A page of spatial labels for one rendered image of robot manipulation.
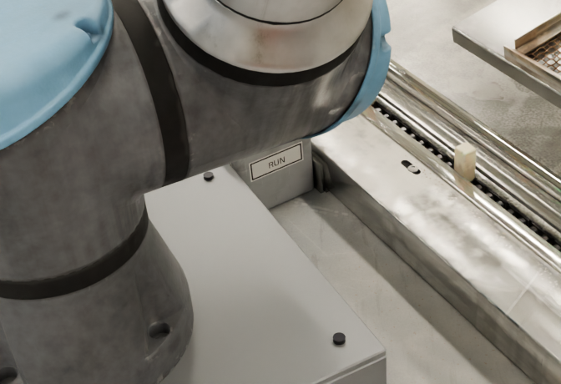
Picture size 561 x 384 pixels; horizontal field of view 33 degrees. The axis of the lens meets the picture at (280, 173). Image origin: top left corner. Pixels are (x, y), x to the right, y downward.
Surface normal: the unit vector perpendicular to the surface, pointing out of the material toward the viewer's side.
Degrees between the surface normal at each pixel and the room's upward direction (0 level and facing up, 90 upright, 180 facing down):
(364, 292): 0
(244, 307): 1
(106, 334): 73
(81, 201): 94
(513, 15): 10
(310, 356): 1
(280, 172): 90
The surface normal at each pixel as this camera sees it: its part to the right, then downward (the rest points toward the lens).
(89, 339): 0.33, 0.28
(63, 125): 0.59, 0.46
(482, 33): -0.22, -0.71
